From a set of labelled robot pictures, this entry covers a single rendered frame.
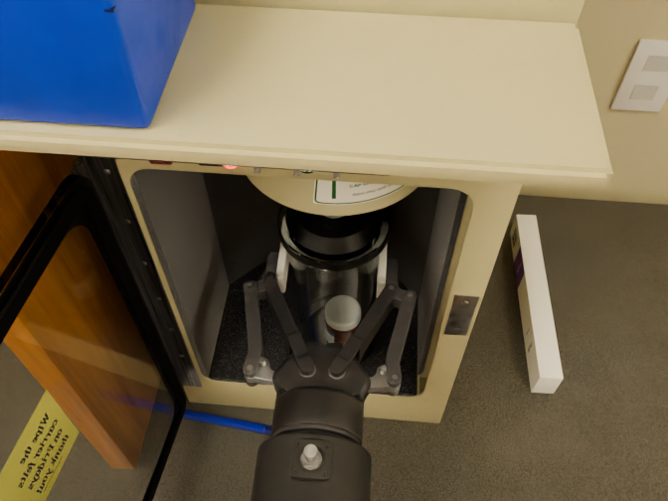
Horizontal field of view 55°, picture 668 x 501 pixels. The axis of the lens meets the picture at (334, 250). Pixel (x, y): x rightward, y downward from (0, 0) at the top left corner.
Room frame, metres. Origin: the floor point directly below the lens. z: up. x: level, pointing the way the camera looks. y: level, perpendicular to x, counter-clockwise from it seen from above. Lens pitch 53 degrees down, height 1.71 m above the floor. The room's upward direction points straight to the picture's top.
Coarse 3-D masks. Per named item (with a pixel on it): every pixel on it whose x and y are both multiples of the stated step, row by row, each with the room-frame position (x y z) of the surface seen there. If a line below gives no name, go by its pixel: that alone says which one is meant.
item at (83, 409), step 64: (64, 192) 0.29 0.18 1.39; (64, 256) 0.26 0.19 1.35; (64, 320) 0.23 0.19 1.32; (128, 320) 0.29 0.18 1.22; (0, 384) 0.17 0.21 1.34; (64, 384) 0.21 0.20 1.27; (128, 384) 0.25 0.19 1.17; (0, 448) 0.14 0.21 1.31; (64, 448) 0.17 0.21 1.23; (128, 448) 0.22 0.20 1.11
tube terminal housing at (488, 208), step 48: (240, 0) 0.32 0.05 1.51; (288, 0) 0.32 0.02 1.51; (336, 0) 0.32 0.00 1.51; (384, 0) 0.32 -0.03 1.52; (432, 0) 0.31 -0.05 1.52; (480, 0) 0.31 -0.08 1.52; (528, 0) 0.31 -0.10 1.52; (576, 0) 0.31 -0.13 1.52; (480, 192) 0.31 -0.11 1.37; (480, 240) 0.31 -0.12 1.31; (480, 288) 0.31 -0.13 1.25; (432, 336) 0.34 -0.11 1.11; (240, 384) 0.33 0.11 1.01; (432, 384) 0.31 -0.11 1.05
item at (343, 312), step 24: (384, 216) 0.39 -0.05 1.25; (288, 240) 0.36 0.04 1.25; (384, 240) 0.36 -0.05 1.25; (336, 264) 0.34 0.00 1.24; (312, 288) 0.35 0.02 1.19; (336, 288) 0.34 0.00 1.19; (360, 288) 0.35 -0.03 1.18; (312, 312) 0.35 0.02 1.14; (336, 312) 0.34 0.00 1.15; (360, 312) 0.35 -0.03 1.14; (312, 336) 0.35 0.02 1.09; (336, 336) 0.34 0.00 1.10
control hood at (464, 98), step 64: (192, 64) 0.27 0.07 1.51; (256, 64) 0.27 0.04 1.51; (320, 64) 0.27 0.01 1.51; (384, 64) 0.27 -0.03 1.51; (448, 64) 0.27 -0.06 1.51; (512, 64) 0.27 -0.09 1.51; (576, 64) 0.27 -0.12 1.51; (0, 128) 0.22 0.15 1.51; (64, 128) 0.22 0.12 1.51; (128, 128) 0.22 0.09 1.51; (192, 128) 0.22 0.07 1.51; (256, 128) 0.22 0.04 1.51; (320, 128) 0.22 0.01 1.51; (384, 128) 0.22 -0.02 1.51; (448, 128) 0.22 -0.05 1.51; (512, 128) 0.22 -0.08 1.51; (576, 128) 0.22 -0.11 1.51
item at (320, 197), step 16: (256, 176) 0.37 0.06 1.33; (272, 192) 0.35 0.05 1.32; (288, 192) 0.35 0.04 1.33; (304, 192) 0.34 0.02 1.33; (320, 192) 0.34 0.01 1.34; (336, 192) 0.34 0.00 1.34; (352, 192) 0.34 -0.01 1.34; (368, 192) 0.34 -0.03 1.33; (384, 192) 0.35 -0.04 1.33; (400, 192) 0.35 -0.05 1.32; (304, 208) 0.34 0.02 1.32; (320, 208) 0.33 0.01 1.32; (336, 208) 0.33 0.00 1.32; (352, 208) 0.33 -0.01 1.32; (368, 208) 0.34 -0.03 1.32
